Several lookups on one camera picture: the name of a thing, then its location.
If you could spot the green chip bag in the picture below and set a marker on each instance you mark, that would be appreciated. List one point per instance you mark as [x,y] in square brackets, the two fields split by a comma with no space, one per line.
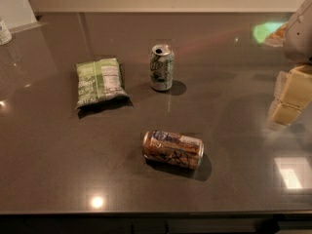
[99,81]

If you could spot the green white 7up can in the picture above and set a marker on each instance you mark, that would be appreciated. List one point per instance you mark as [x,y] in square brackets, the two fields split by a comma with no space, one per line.
[162,59]

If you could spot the orange soda can lying down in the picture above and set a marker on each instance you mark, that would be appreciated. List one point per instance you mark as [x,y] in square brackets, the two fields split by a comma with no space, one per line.
[173,149]

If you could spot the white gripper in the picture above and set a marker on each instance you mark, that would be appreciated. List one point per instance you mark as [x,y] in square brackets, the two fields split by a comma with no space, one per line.
[300,38]

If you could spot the white bottle at left edge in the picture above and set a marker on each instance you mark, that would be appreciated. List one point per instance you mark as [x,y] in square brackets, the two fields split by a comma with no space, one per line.
[5,35]

